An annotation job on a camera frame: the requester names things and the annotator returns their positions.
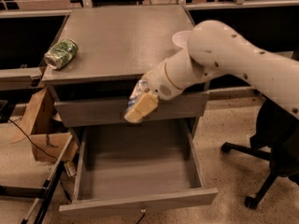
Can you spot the silver blue redbull can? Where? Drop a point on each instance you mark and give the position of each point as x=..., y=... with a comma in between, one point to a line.
x=141, y=87

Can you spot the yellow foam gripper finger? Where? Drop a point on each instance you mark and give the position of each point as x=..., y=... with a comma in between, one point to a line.
x=140, y=106

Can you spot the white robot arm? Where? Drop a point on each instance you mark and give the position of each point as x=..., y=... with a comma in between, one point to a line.
x=214, y=49

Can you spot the brown cardboard box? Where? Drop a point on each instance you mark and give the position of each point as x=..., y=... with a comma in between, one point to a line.
x=38, y=124

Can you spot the white ceramic bowl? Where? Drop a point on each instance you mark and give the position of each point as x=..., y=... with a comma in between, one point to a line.
x=180, y=39

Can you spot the green crushed soda can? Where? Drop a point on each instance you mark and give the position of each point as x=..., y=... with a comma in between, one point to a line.
x=61, y=54

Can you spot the upper grey drawer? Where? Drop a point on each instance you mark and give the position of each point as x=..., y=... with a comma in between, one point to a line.
x=111, y=110

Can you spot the left grey desk frame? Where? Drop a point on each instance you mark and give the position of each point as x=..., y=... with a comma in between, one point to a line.
x=25, y=36

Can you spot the right grey desk frame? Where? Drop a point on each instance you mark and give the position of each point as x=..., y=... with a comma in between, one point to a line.
x=275, y=29

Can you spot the open grey lower drawer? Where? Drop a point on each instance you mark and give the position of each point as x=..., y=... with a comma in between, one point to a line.
x=124, y=167

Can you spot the grey desk frame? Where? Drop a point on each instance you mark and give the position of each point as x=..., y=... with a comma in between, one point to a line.
x=25, y=36
x=275, y=29

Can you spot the black office chair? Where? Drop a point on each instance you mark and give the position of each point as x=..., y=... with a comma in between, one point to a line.
x=276, y=140

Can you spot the grey wooden drawer cabinet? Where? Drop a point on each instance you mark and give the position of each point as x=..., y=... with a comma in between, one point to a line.
x=116, y=45

